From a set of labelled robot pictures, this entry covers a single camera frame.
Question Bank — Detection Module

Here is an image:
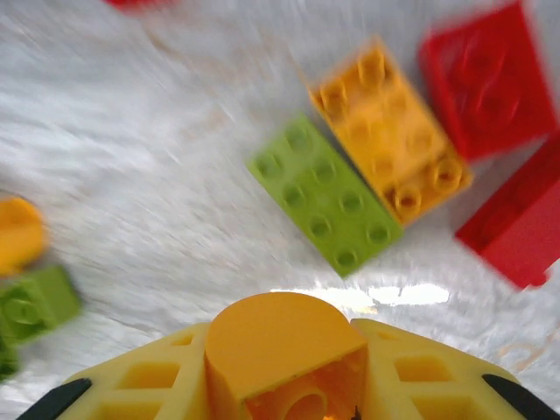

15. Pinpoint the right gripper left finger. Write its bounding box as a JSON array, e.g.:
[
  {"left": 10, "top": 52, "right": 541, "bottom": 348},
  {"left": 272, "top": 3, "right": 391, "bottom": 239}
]
[{"left": 17, "top": 321, "right": 211, "bottom": 420}]

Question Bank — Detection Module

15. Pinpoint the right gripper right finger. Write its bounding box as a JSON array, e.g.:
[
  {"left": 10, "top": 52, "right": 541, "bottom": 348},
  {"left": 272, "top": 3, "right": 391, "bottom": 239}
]
[{"left": 349, "top": 318, "right": 560, "bottom": 420}]

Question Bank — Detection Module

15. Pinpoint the green eight-stud lego brick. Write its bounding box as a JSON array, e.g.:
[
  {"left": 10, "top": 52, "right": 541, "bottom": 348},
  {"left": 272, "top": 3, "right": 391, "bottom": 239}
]
[{"left": 247, "top": 112, "right": 404, "bottom": 279}]

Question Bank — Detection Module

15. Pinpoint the small red lego brick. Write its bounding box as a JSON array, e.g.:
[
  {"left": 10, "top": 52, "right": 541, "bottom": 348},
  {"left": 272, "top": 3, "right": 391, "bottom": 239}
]
[{"left": 102, "top": 0, "right": 179, "bottom": 11}]

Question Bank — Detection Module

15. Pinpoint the small green lego brick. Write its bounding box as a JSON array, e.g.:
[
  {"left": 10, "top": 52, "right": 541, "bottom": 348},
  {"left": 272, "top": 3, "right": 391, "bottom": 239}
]
[{"left": 0, "top": 264, "right": 83, "bottom": 347}]

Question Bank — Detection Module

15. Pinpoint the long green lego brick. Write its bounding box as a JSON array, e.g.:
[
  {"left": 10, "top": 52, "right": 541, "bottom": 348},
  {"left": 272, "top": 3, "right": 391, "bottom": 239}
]
[{"left": 0, "top": 345, "right": 21, "bottom": 382}]

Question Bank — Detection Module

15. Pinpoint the long red lego brick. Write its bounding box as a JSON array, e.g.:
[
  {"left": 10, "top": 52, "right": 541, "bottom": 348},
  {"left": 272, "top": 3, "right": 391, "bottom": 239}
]
[{"left": 454, "top": 130, "right": 560, "bottom": 290}]

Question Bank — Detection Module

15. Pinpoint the orange round lego plate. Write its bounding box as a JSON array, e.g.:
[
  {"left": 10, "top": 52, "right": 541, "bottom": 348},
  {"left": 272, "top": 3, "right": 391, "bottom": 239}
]
[{"left": 0, "top": 195, "right": 48, "bottom": 277}]

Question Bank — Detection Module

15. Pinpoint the orange eight-stud lego brick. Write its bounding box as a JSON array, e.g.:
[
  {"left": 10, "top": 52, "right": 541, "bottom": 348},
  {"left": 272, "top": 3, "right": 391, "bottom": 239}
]
[{"left": 308, "top": 37, "right": 474, "bottom": 227}]

